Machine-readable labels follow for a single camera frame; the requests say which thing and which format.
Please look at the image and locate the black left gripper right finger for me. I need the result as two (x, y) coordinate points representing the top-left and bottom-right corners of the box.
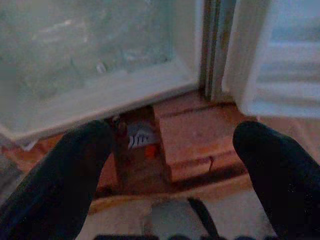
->
(232, 120), (320, 240)

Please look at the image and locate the white fridge cabinet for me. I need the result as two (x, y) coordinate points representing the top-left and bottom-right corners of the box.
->
(0, 0), (204, 145)

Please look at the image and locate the white fridge door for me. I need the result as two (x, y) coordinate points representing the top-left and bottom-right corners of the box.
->
(221, 0), (320, 119)

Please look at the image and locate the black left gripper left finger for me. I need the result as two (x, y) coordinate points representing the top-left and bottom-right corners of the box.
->
(0, 119), (116, 240)

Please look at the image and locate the brown carton with barcode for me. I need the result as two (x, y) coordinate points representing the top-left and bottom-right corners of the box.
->
(113, 105), (173, 194)

